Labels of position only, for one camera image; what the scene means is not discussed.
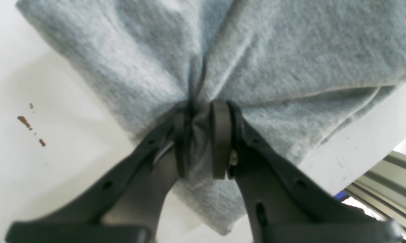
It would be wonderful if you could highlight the left gripper white right finger side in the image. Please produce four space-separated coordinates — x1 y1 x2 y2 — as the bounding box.
210 100 402 243

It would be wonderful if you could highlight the aluminium frame stand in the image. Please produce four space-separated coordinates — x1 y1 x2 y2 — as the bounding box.
342 150 406 235

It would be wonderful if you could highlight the grey T-shirt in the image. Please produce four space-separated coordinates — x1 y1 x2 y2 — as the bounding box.
16 0 406 235

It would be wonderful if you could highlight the left gripper white left finger side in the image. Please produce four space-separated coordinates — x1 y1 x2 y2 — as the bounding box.
5 103 191 243

